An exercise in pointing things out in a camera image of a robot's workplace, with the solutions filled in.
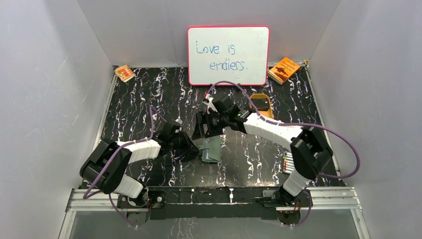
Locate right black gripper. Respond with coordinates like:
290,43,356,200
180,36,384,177
192,111,229,140

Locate green card holder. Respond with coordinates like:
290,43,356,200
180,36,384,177
198,136,221,163

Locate black cards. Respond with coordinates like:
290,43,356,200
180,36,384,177
252,98,270,112

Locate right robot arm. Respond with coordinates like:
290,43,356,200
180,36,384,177
192,94,333,206

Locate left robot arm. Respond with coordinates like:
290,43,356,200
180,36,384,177
80,120,199,207

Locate small orange card box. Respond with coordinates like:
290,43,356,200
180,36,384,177
114,65,135,82

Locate black base bar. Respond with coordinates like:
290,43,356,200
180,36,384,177
117,186,313,224

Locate orange oval tray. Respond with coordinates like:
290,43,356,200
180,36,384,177
250,93,274,119

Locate pink framed whiteboard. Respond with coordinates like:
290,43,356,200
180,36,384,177
187,25,271,86

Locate pack of coloured markers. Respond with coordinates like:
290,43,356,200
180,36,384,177
282,152,295,174

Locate orange book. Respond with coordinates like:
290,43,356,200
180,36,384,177
267,57,300,85

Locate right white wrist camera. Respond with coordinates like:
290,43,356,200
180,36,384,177
203,93,218,113

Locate aluminium frame rail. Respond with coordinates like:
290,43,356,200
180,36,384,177
59,186,370,239

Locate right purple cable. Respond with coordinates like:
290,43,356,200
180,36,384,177
205,81,361,228

